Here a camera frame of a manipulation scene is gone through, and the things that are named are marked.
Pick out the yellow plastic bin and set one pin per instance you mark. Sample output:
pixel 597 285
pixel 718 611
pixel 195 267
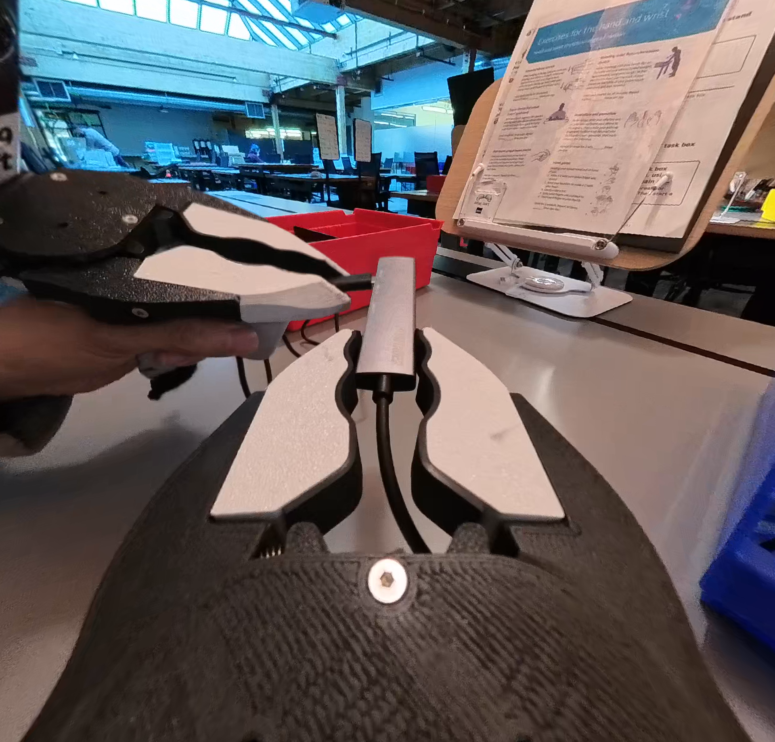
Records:
pixel 770 206

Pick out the wooden table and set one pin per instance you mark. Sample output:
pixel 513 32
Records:
pixel 738 228

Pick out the red plastic bin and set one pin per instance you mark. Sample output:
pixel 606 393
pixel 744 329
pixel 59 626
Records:
pixel 387 236

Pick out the wooden document stand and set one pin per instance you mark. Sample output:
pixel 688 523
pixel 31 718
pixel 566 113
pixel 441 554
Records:
pixel 363 139
pixel 327 136

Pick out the white instruction sheet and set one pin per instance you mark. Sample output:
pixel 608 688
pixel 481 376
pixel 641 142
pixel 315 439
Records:
pixel 726 106

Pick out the lens wipe packet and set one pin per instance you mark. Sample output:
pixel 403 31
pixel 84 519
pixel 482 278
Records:
pixel 481 203

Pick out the blue plastic bin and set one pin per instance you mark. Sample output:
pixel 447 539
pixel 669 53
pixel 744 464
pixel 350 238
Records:
pixel 745 542

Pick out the person's left hand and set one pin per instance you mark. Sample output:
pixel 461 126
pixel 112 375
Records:
pixel 91 348

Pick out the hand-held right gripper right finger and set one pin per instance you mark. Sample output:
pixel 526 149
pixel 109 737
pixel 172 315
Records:
pixel 484 445

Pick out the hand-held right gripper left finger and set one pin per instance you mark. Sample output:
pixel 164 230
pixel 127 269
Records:
pixel 290 445

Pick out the laminated exercise sheet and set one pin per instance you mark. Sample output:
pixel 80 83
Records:
pixel 593 124

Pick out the black monitor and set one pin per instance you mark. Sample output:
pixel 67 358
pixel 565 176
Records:
pixel 469 94

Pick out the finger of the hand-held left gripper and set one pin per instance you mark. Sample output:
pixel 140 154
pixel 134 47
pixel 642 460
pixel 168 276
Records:
pixel 242 227
pixel 242 282

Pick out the instruction sheet on stand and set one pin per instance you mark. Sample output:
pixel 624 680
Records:
pixel 466 167

